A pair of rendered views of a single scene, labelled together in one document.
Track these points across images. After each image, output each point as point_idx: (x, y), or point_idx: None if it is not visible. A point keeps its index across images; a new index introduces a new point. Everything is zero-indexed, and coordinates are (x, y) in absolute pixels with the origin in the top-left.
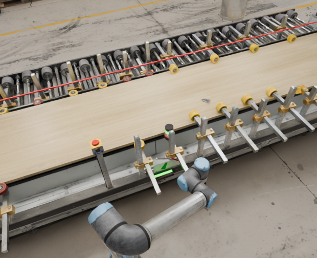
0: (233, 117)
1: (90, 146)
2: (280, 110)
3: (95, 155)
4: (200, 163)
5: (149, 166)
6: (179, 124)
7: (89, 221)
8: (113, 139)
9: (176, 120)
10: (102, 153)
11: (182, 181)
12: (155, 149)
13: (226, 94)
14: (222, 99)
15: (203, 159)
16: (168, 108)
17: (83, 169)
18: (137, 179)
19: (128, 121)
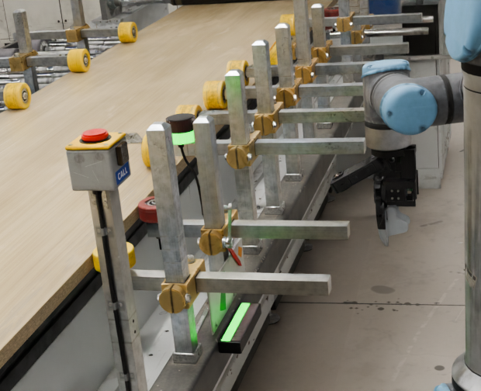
0: (268, 75)
1: (95, 146)
2: (305, 73)
3: (15, 350)
4: (385, 63)
5: (212, 271)
6: (146, 185)
7: None
8: (15, 289)
9: (120, 186)
10: (119, 195)
11: (413, 87)
12: None
13: (153, 119)
14: None
15: (378, 61)
16: (60, 186)
17: None
18: (195, 372)
19: None
